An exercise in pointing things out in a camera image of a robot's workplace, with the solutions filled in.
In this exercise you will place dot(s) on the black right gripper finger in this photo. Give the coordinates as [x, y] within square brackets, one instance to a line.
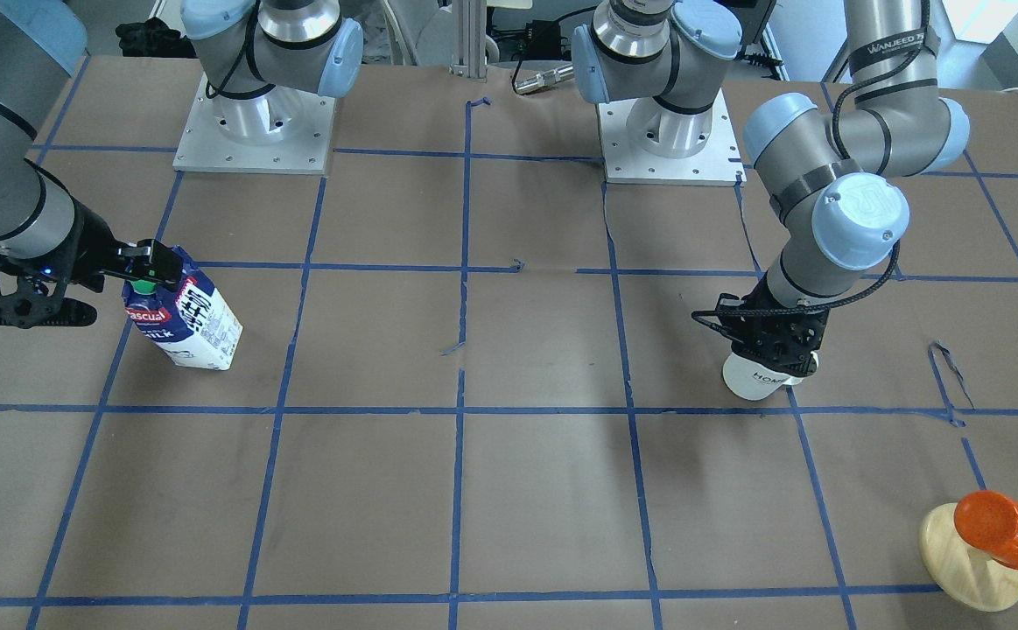
[150, 261]

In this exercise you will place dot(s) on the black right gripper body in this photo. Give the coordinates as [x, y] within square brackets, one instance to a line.
[91, 248]

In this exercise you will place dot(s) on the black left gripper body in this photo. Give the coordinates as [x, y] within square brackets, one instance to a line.
[782, 332]

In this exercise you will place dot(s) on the white ceramic mug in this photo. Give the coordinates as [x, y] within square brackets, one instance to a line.
[750, 380]

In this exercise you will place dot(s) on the blue white milk carton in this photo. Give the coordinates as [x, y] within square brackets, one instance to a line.
[193, 325]

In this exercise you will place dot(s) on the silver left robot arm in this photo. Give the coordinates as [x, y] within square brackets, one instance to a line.
[829, 176]

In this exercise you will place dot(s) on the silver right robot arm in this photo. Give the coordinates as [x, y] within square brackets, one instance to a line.
[255, 55]

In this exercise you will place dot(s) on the orange cup on stand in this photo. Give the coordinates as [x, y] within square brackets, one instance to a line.
[988, 521]

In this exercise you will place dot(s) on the round wooden stand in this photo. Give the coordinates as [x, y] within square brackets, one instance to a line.
[965, 573]

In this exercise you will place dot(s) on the silver metal connector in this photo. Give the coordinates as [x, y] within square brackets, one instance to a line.
[546, 79]

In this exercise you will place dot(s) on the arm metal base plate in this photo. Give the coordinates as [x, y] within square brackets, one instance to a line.
[645, 144]
[283, 132]

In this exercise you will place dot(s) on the aluminium frame post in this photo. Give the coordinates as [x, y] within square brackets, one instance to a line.
[469, 57]

